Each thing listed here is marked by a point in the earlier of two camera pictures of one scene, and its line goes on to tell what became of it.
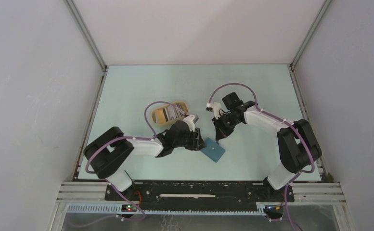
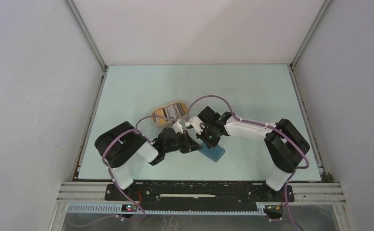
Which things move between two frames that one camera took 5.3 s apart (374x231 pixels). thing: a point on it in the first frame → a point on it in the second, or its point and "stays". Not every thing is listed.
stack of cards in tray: [167, 113] stays
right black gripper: [221, 133] → [201, 136]
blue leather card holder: [212, 149] stays
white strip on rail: [185, 195] stays
